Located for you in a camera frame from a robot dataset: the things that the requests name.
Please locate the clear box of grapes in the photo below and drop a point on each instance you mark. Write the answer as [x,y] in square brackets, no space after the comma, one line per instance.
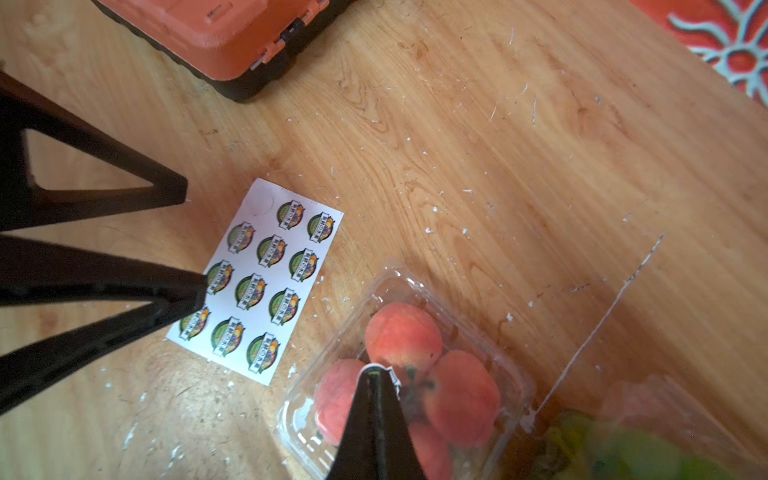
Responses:
[649,430]

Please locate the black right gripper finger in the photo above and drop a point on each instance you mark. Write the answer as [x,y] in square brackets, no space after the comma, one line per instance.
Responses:
[376,443]

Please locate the orange plastic tool case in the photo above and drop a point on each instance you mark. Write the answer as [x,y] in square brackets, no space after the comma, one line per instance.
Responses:
[237,47]

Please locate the fruit sticker sheet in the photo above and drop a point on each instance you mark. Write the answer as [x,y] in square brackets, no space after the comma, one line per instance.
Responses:
[258,281]

